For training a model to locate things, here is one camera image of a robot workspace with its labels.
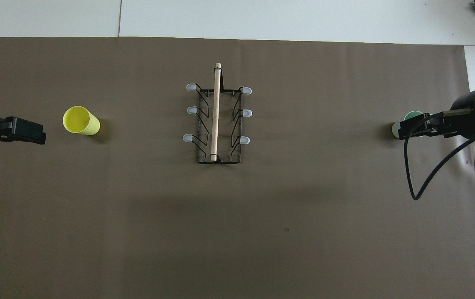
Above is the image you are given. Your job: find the brown paper table mat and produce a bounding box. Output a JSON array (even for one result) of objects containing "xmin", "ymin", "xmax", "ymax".
[{"xmin": 0, "ymin": 37, "xmax": 475, "ymax": 299}]

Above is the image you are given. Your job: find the black wire cup rack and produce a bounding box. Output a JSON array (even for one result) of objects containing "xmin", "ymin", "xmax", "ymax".
[{"xmin": 183, "ymin": 63, "xmax": 253, "ymax": 165}]

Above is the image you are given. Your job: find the yellow plastic cup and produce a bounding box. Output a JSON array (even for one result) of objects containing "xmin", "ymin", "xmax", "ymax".
[{"xmin": 63, "ymin": 106, "xmax": 101, "ymax": 136}]

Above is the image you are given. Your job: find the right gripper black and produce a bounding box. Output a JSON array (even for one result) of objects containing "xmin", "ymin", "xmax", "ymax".
[{"xmin": 397, "ymin": 89, "xmax": 475, "ymax": 140}]

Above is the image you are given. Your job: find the pale green plastic cup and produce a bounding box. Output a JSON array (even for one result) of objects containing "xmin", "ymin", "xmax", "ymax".
[{"xmin": 391, "ymin": 110, "xmax": 425, "ymax": 140}]

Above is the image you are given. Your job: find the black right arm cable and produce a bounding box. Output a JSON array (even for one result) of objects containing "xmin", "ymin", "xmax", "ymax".
[{"xmin": 404, "ymin": 111, "xmax": 475, "ymax": 201}]

